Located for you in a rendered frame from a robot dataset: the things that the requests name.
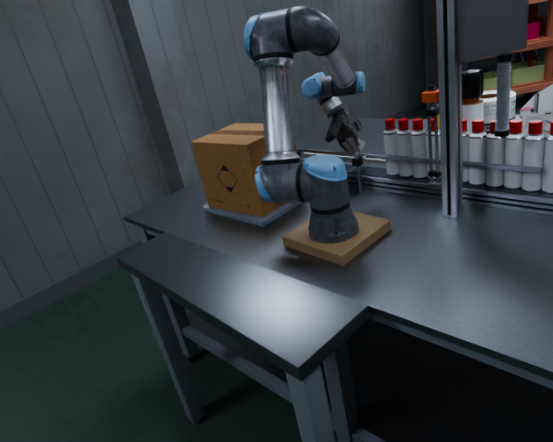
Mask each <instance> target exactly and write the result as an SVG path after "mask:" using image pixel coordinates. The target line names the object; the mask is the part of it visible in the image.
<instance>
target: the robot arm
mask: <svg viewBox="0 0 553 442"><path fill-rule="evenodd" d="M340 38H341V37H340V33H339V31H338V29H337V27H336V25H335V24H334V22H333V21H332V20H331V19H330V18H329V17H327V16H326V15H325V14H323V13H322V12H320V11H317V10H315V9H314V8H311V7H307V6H295V7H292V8H288V9H283V10H279V11H271V12H263V13H261V14H259V15H255V16H253V17H251V18H250V19H249V20H248V21H247V23H246V25H245V29H244V47H245V48H246V53H247V56H248V57H249V58H250V59H251V60H254V65H255V66H256V67H257V68H258V69H259V71H260V83H261V94H262V116H263V128H264V139H265V151H266V154H265V155H264V156H263V157H262V165H260V166H259V167H257V169H256V171H255V172H256V174H255V185H256V188H257V191H258V193H259V195H260V197H261V198H262V200H264V201H265V202H267V203H310V205H311V216H310V222H309V226H308V231H309V236H310V238H311V239H313V240H314V241H317V242H320V243H326V244H332V243H339V242H342V241H345V240H348V239H351V238H353V237H354V236H355V235H356V234H357V233H358V231H359V225H358V221H357V219H356V217H355V215H354V212H353V211H352V209H351V207H350V202H349V194H348V181H347V177H348V175H347V172H346V168H345V164H344V162H343V160H341V159H340V158H338V157H336V156H333V155H327V154H319V155H315V156H310V157H308V158H306V159H305V160H304V162H303V163H300V156H299V155H297V154H296V153H295V151H294V138H293V125H292V112H291V86H290V72H289V67H290V65H291V64H292V62H293V61H294V59H293V54H294V53H298V52H303V51H311V52H312V53H313V54H314V55H316V56H318V57H319V58H320V60H321V62H322V64H323V65H324V67H325V68H326V70H327V72H328V73H329V74H330V75H329V76H325V75H324V73H323V72H319V73H317V74H315V75H313V76H312V77H309V78H307V79H305V80H304V82H303V83H302V87H301V89H302V93H303V95H304V96H305V97H307V98H309V99H312V100H313V99H317V101H318V103H319V104H320V106H321V108H322V110H323V111H324V112H325V114H326V115H327V117H328V118H334V119H332V121H331V124H330V126H329V128H328V131H327V135H326V137H325V141H327V142H328V143H330V142H331V141H332V140H334V139H335V138H336V139H337V140H338V143H339V145H340V146H341V147H342V148H343V149H344V150H345V151H346V152H351V153H354V152H355V150H357V151H358V153H362V149H363V147H364V146H365V142H364V141H363V140H360V139H359V138H358V135H357V132H359V131H361V129H362V128H363V126H362V125H361V123H360V121H359V120H358V118H357V117H354V118H353V117H352V115H351V114H350V112H349V110H348V108H347V106H343V105H342V102H341V100H340V98H339V96H348V95H355V94H361V93H363V92H364V91H365V75H364V73H363V72H357V71H354V69H353V68H352V66H351V64H350V62H349V60H348V57H347V55H346V54H345V52H344V50H343V48H342V45H341V42H340ZM356 120H357V121H358V122H359V124H360V126H359V125H358V123H357V122H356ZM349 138H350V139H349ZM346 140H347V141H346Z"/></svg>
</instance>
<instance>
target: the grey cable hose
mask: <svg viewBox="0 0 553 442"><path fill-rule="evenodd" d="M512 60H513V53H503V54H500V55H497V63H498V65H497V69H498V70H497V71H498V72H497V77H498V78H497V79H498V80H497V88H496V90H497V91H496V92H497V93H496V94H497V95H496V97H497V98H496V99H497V100H496V117H495V119H496V120H495V121H496V122H495V123H496V124H495V131H494V136H496V137H506V136H508V135H509V130H510V129H509V113H510V103H509V102H510V101H509V100H510V99H509V98H510V87H511V86H510V85H511V84H510V81H511V76H510V74H511V66H512V65H511V64H512V63H511V61H512Z"/></svg>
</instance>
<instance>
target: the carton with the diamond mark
mask: <svg viewBox="0 0 553 442"><path fill-rule="evenodd" d="M191 145H192V148H193V152H194V155H195V158H196V162H197V167H198V170H199V173H200V177H201V180H202V183H203V186H204V190H205V195H206V198H207V202H208V205H209V207H213V208H218V209H222V210H231V211H236V212H240V213H245V214H249V215H254V216H258V217H265V216H266V215H268V214H269V213H271V212H272V211H273V210H275V209H276V208H278V207H279V206H281V205H283V204H284V203H267V202H265V201H264V200H262V198H261V197H260V195H259V193H258V191H257V188H256V185H255V174H256V172H255V171H256V169H257V167H259V166H260V165H262V157H263V156H264V155H265V154H266V151H265V139H264V128H263V124H232V125H229V126H227V127H225V128H223V129H220V130H217V131H215V132H212V133H209V134H208V135H206V136H204V137H202V138H200V139H196V140H193V141H191Z"/></svg>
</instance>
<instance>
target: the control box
mask: <svg viewBox="0 0 553 442"><path fill-rule="evenodd" d="M527 32H528V0H456V61H460V62H470V61H476V60H481V59H484V58H488V57H492V56H496V55H500V54H503V53H511V52H514V51H518V50H522V49H525V48H526V47H527Z"/></svg>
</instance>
